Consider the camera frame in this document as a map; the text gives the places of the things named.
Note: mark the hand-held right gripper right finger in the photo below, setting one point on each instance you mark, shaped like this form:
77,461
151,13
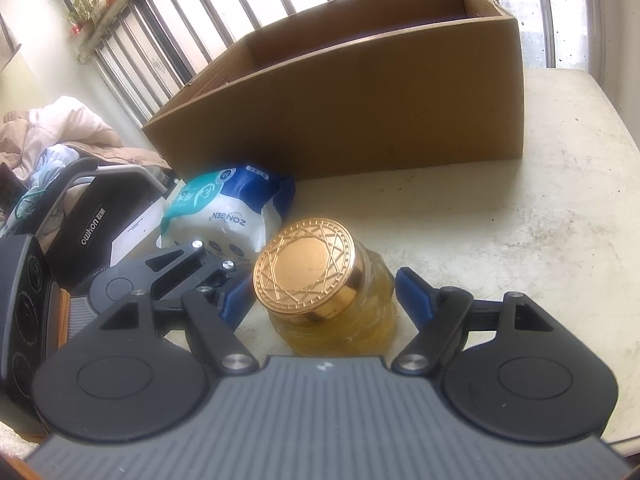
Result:
415,300

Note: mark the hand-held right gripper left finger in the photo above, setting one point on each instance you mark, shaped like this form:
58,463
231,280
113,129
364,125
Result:
235,302

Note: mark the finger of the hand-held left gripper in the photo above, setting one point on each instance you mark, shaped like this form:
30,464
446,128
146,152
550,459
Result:
172,280

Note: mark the glass jar with gold lid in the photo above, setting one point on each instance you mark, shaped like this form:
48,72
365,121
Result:
300,265

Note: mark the blue white wet wipes packet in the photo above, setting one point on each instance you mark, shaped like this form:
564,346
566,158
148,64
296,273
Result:
225,210

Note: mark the brown cardboard box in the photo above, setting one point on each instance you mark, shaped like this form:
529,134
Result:
350,110

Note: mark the small white box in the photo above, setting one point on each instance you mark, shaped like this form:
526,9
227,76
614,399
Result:
135,235

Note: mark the black device with round dials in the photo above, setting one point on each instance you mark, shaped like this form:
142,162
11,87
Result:
25,310

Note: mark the brown blanket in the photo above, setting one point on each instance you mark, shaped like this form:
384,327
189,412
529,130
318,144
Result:
125,155

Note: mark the light blue cloth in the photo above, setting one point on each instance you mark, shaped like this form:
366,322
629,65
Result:
55,160

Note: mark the dark flat device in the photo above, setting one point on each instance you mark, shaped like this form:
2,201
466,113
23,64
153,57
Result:
11,187

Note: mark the pile of clothes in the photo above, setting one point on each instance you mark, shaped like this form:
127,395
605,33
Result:
65,125

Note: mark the metal window grille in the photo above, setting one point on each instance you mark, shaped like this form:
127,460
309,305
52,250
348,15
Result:
112,12

